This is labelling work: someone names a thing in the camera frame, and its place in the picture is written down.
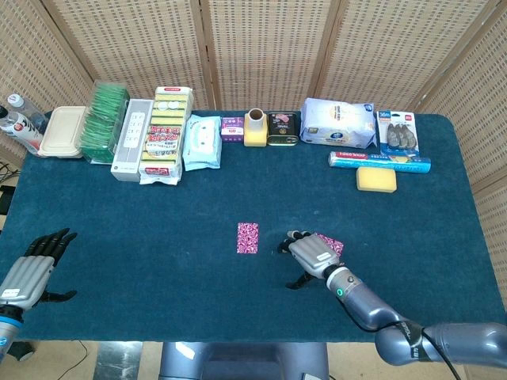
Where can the small purple box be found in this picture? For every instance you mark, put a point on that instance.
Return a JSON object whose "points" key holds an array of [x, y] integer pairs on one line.
{"points": [[233, 130]]}

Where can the metal table leg plate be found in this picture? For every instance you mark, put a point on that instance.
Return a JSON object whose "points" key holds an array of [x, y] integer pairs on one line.
{"points": [[119, 360]]}

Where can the white bottle red label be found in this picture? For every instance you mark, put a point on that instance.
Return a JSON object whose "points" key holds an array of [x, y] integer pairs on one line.
{"points": [[20, 130]]}

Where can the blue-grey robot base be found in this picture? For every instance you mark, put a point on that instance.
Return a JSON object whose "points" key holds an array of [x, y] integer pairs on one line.
{"points": [[237, 360]]}

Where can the light blue wet wipes pack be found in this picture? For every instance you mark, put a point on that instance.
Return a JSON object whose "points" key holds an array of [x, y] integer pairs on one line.
{"points": [[202, 142]]}

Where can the dark teal table cloth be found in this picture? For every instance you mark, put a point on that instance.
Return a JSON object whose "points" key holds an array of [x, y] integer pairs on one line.
{"points": [[138, 198]]}

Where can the yellow red snack package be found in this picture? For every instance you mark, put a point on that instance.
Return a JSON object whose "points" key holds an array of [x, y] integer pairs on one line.
{"points": [[164, 138]]}

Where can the black frame beside table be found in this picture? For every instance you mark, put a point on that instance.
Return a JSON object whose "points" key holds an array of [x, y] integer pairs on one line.
{"points": [[4, 200]]}

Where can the loose yellow sponge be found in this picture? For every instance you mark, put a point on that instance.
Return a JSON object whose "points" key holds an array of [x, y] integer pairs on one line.
{"points": [[376, 180]]}

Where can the black caster foot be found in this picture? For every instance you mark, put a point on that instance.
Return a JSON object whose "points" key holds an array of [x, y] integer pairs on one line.
{"points": [[24, 352]]}

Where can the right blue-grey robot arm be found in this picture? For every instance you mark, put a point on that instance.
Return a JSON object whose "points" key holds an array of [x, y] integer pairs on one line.
{"points": [[368, 305]]}

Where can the clear box green tea bags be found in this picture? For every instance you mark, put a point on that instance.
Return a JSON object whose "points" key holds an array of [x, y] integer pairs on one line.
{"points": [[101, 122]]}

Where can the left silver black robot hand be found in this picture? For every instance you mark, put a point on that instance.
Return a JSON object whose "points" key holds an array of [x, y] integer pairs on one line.
{"points": [[24, 277]]}

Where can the clear water bottle white cap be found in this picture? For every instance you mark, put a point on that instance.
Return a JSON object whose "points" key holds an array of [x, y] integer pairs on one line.
{"points": [[27, 111]]}

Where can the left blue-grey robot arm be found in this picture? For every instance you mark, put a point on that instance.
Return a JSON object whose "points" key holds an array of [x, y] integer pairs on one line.
{"points": [[6, 332]]}

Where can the woven bamboo folding screen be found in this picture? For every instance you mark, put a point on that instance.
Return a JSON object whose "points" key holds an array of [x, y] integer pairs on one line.
{"points": [[269, 47]]}

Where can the white tissue pack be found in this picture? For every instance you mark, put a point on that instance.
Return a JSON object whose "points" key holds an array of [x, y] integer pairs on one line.
{"points": [[336, 124]]}

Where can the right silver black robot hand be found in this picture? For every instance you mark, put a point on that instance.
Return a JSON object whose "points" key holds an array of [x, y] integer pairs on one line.
{"points": [[315, 255]]}

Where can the beige lunch box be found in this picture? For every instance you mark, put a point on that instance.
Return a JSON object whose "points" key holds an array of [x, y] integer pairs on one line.
{"points": [[61, 132]]}

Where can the black gold luncheon meat can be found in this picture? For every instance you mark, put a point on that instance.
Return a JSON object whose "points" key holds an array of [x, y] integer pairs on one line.
{"points": [[282, 128]]}

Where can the white power strip box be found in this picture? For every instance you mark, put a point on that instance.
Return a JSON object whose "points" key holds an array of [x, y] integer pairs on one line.
{"points": [[128, 158]]}

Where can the blue food wrap roll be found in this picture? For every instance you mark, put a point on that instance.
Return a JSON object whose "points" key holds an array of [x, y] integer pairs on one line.
{"points": [[380, 161]]}

